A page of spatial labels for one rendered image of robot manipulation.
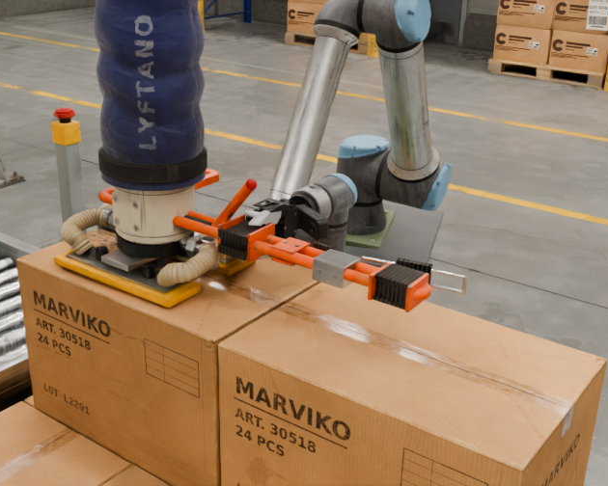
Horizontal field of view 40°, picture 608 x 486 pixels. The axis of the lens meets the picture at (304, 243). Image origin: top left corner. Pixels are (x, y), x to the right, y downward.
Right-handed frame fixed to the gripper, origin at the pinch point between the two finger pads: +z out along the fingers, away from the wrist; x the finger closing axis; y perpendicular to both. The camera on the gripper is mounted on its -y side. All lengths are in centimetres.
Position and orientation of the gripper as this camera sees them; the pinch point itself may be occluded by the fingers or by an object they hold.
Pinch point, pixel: (256, 240)
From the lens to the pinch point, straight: 166.6
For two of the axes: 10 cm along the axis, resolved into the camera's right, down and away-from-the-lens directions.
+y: -8.3, -2.4, 5.1
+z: -5.6, 3.2, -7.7
